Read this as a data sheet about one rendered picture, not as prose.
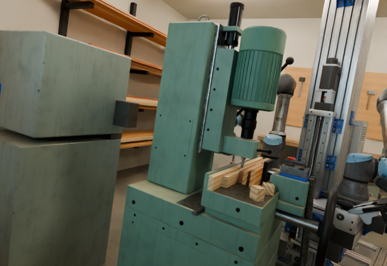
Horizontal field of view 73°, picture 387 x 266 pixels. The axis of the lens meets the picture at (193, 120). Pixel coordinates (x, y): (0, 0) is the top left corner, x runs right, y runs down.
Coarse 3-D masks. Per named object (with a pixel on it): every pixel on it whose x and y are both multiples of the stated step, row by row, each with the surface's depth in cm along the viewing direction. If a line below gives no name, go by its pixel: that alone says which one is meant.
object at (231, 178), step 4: (264, 160) 138; (252, 164) 123; (256, 164) 124; (232, 172) 102; (236, 172) 103; (224, 176) 95; (228, 176) 95; (232, 176) 97; (236, 176) 101; (224, 180) 94; (228, 180) 94; (232, 180) 98; (236, 180) 102; (224, 184) 94; (228, 184) 95; (232, 184) 99
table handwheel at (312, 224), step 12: (336, 192) 91; (276, 216) 99; (288, 216) 97; (300, 216) 97; (324, 216) 83; (312, 228) 93; (324, 228) 81; (324, 240) 80; (324, 252) 80; (324, 264) 82
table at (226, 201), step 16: (208, 192) 89; (224, 192) 89; (240, 192) 92; (224, 208) 86; (240, 208) 83; (256, 208) 81; (272, 208) 93; (288, 208) 96; (304, 208) 95; (256, 224) 81
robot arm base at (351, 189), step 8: (344, 176) 140; (344, 184) 139; (352, 184) 136; (360, 184) 134; (344, 192) 137; (352, 192) 134; (360, 192) 134; (368, 192) 135; (360, 200) 133; (368, 200) 135
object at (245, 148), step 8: (224, 136) 109; (232, 136) 109; (224, 144) 109; (232, 144) 107; (240, 144) 105; (248, 144) 103; (256, 144) 103; (224, 152) 109; (232, 152) 107; (240, 152) 105; (248, 152) 103; (256, 152) 105
